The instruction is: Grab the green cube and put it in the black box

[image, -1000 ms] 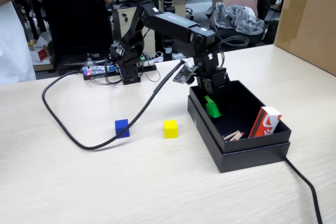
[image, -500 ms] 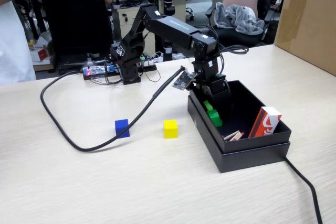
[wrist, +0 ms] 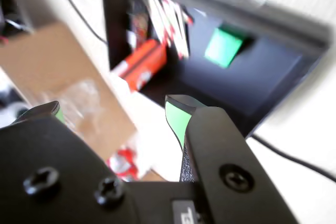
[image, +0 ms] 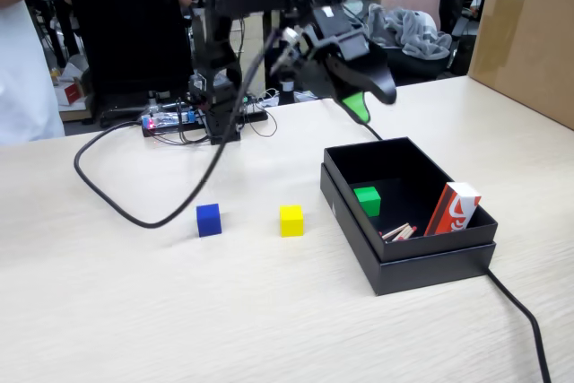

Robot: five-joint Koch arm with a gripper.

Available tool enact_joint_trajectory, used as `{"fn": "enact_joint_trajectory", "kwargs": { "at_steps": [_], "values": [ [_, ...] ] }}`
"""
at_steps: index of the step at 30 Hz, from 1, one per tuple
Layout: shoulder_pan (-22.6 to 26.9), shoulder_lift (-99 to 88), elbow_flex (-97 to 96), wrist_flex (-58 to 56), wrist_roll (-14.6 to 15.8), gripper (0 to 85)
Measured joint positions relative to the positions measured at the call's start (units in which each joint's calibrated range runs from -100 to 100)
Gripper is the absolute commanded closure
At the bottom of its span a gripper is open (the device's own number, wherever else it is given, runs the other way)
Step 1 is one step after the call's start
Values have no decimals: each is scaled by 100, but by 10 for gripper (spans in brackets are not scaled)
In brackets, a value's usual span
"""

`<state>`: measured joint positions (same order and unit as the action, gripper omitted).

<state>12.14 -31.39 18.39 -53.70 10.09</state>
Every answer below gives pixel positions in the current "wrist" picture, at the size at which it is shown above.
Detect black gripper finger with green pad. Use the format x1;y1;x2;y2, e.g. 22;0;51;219
0;100;143;224
164;94;300;224

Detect green wooden cube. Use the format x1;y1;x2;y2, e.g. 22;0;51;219
204;25;250;69

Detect clear red plastic wrapper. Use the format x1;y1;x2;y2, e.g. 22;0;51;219
107;129;152;180

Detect black open box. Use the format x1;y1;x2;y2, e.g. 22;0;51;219
101;0;332;138

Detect brown cardboard box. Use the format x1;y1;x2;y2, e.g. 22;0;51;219
0;21;165;183

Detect orange red carton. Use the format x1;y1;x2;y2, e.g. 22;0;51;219
111;38;168;91

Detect red white striped packets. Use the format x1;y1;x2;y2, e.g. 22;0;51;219
145;0;195;60

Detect black cable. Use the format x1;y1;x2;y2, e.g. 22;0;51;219
43;0;109;44
251;132;336;180

